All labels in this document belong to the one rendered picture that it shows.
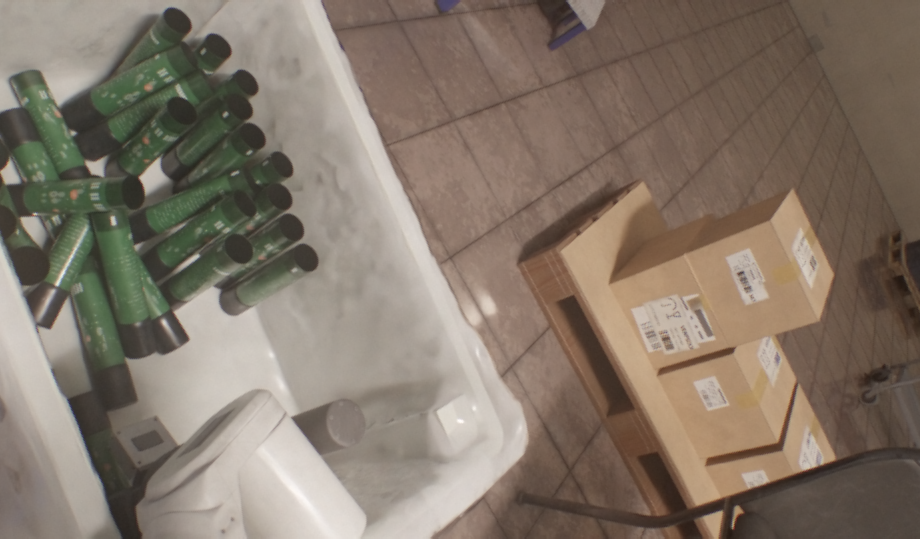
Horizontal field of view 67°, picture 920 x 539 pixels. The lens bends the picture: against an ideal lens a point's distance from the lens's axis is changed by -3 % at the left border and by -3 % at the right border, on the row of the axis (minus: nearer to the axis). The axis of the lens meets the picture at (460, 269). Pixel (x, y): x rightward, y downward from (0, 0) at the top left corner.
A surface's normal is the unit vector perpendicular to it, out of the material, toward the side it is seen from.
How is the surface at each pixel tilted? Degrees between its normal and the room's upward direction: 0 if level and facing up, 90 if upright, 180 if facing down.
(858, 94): 90
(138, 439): 30
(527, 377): 0
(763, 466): 90
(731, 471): 90
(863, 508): 77
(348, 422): 0
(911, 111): 90
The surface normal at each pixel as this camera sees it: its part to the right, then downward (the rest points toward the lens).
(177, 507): -0.33, -0.39
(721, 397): -0.51, 0.34
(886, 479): -0.16, 0.52
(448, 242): 0.72, -0.34
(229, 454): 0.80, -0.45
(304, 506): 0.48, -0.11
